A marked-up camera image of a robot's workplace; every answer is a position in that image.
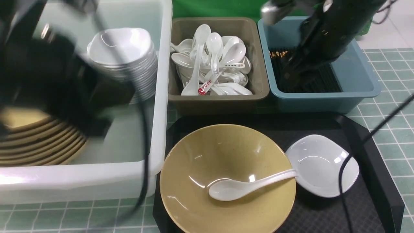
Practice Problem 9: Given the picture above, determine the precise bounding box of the tan noodle bowl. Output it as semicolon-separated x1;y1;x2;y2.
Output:
159;124;296;233

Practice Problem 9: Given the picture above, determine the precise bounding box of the white ceramic soup spoon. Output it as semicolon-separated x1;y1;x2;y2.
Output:
208;169;299;202

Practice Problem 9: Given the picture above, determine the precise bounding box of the white small sauce dish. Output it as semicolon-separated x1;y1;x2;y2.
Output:
285;134;349;198

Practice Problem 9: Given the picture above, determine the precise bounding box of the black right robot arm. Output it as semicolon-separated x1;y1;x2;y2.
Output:
260;0;385;87

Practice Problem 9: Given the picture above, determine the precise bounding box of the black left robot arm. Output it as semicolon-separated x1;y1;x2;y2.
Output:
1;0;135;137

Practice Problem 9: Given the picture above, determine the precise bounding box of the olive brown plastic bin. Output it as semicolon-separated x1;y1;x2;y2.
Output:
168;17;270;116

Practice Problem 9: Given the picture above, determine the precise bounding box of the pile of white spoons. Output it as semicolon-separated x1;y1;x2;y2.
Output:
170;24;253;96

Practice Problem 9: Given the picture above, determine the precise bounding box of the white spoon red label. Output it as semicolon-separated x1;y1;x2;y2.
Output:
198;43;246;95

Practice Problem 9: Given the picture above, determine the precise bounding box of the white translucent plastic tub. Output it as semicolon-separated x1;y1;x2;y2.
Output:
0;0;172;205

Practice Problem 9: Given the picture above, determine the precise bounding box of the stack of white dishes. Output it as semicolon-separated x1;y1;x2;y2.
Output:
87;28;158;104

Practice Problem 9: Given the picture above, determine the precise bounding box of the green cloth backdrop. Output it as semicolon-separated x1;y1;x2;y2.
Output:
172;0;266;22

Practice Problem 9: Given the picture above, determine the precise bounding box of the pile of black chopsticks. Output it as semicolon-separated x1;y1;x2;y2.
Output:
268;47;343;93

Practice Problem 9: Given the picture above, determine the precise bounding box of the blue plastic bin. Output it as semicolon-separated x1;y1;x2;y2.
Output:
257;17;382;114

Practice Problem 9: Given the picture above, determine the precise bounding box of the stack of tan bowls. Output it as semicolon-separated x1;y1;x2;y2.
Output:
0;107;88;168

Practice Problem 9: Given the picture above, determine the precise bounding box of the black plastic serving tray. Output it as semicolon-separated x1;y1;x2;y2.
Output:
166;113;405;233

